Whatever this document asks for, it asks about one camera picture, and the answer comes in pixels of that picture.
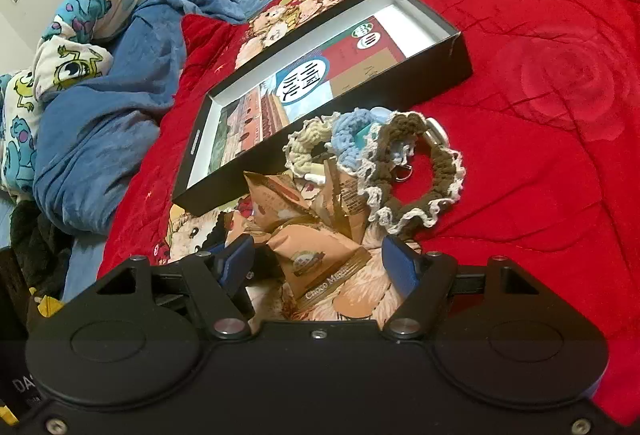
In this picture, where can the cream crochet scrunchie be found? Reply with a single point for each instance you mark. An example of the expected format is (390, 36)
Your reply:
(305, 140)

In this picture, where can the printed card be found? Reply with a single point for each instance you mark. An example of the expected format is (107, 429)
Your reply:
(300, 80)

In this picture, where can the teal hair clip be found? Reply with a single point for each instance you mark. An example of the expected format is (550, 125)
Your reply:
(361, 131)

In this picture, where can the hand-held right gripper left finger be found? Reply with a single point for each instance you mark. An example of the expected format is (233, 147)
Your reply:
(235, 262)

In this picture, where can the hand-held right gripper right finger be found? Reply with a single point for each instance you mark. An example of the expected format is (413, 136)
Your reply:
(400, 265)

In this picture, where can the red embroidered blanket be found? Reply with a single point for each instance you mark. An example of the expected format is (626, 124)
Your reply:
(550, 165)

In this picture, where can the black printed box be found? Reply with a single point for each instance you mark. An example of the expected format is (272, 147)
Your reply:
(17, 365)

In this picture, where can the blue crochet scrunchie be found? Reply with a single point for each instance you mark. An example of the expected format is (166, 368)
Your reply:
(350, 122)

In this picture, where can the brown white-edged crochet scrunchie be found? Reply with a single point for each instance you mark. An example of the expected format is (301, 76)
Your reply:
(445, 185)

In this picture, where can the white plastic hair clip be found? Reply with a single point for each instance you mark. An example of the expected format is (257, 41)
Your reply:
(438, 131)

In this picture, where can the small white tube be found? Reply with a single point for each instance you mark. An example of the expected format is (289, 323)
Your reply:
(316, 177)

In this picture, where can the brown snack packet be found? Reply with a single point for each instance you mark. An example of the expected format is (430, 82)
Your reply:
(345, 200)
(320, 265)
(280, 200)

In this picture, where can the dark cloth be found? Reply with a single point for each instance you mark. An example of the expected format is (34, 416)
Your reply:
(40, 245)

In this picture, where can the blue bed sheet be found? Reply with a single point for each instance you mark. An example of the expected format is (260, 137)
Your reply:
(85, 265)

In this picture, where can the blue cartoon-print quilt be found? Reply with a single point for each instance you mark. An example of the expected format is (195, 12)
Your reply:
(100, 140)

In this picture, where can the yellow packet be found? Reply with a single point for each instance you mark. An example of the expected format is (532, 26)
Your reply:
(45, 305)

